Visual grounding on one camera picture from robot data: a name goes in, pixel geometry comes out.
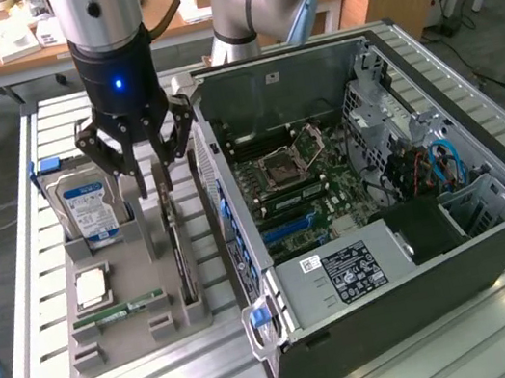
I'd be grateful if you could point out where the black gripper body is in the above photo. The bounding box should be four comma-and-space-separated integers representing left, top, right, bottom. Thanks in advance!
68, 25, 176, 150

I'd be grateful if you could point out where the black Nvidia graphics card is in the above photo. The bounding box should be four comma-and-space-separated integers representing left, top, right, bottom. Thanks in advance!
156, 179, 203, 310

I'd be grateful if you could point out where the hard disk with blue label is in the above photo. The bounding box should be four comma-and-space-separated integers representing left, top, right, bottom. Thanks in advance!
41, 155, 141, 257

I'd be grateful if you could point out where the white box with printed label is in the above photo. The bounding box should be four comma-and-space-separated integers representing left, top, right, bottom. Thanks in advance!
32, 13, 70, 50

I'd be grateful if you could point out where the CPU socket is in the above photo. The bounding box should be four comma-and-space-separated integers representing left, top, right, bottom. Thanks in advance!
258, 144, 306, 194

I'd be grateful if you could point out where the flat white box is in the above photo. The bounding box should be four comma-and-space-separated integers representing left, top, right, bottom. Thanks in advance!
0, 23, 44, 65

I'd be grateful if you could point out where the white booklet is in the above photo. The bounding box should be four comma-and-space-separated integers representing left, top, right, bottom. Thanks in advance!
176, 0, 217, 26

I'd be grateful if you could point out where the grey parts rack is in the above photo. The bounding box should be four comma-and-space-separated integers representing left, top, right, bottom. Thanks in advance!
32, 137, 223, 378

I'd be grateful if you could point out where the metal socket cover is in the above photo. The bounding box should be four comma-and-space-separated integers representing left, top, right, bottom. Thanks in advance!
289, 121, 330, 164

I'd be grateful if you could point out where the silver CPU chip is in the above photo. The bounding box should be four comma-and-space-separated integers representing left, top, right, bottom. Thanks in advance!
69, 266, 118, 311

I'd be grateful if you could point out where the blue expansion slot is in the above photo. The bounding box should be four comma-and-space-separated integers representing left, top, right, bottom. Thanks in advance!
257, 208, 326, 250

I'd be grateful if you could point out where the green RAM stick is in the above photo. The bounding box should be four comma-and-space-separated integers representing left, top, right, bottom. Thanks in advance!
69, 287, 168, 330

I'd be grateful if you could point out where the green Dell motherboard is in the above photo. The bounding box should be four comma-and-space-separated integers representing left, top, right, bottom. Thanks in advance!
218, 95, 391, 273

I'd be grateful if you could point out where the perforated silver disk bay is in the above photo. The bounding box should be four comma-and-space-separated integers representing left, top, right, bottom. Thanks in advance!
335, 70, 426, 182

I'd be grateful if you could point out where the silver chipset heatsink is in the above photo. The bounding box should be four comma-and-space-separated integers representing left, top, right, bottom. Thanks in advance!
331, 213, 363, 238

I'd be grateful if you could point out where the blue case latch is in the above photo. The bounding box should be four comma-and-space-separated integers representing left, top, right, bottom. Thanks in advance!
249, 308, 270, 331

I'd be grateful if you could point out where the grey power supply unit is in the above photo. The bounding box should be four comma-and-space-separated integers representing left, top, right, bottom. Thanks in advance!
259, 215, 425, 342

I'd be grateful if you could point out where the black open PC case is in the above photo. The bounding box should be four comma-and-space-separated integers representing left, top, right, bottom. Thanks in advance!
166, 5, 505, 378

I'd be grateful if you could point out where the silver angled disk bay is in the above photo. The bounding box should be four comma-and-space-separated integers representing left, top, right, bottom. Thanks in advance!
435, 171, 505, 242

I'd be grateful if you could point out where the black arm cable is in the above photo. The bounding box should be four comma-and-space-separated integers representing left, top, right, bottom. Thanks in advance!
143, 0, 197, 40

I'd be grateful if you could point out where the black wire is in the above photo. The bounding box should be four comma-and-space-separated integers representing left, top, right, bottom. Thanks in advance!
356, 158, 401, 209

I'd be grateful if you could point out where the red wire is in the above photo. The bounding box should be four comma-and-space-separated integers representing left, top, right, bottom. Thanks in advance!
411, 150, 432, 194

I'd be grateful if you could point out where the blue data wire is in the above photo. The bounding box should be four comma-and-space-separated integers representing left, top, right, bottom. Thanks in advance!
425, 136, 474, 193

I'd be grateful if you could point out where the black floor cable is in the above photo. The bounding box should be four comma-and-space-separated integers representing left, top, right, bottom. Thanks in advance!
414, 0, 505, 147

